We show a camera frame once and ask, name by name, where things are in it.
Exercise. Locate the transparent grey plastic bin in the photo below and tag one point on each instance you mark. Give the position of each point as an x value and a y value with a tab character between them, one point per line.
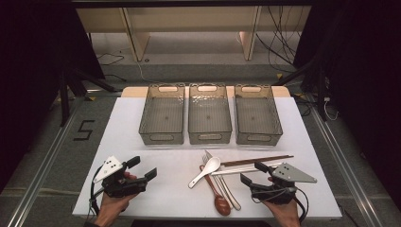
209	116
257	118
164	116

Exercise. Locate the metal forks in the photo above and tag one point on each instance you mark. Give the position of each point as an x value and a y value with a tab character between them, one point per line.
235	201

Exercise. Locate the person's right hand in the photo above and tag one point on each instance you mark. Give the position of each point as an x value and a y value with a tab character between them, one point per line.
287	216

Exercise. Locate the white ceramic spoon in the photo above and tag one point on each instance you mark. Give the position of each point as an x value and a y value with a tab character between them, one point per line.
212	164

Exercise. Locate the light wooden desk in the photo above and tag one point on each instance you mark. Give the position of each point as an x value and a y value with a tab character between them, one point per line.
195	19

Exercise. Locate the brown wooden spoon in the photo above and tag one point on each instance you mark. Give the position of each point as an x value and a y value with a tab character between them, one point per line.
222	205

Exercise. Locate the brown wooden chopstick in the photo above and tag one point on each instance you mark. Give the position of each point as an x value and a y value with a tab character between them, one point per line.
258	159

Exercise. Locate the yellow tape piece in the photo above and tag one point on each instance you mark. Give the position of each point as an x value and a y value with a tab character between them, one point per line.
279	76
91	98

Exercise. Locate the metal floor rail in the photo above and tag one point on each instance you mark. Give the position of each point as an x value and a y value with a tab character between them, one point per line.
346	173
41	176

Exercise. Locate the black curtain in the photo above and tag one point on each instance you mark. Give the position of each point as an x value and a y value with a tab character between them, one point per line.
362	78
38	63

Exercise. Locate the silver metal fork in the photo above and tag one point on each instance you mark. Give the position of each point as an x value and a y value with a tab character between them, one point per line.
225	197

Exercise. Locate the person's left hand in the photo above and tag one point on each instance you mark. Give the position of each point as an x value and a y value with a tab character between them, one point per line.
110	208

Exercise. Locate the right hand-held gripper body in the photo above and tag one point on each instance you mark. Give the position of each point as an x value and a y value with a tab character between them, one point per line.
285	171

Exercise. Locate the black metal stand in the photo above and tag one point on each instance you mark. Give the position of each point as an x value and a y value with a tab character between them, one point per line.
320	94
64	101

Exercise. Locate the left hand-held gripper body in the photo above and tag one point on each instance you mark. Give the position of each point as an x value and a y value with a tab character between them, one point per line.
121	186

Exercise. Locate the white table cover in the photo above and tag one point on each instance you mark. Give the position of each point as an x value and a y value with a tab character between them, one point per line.
170	189

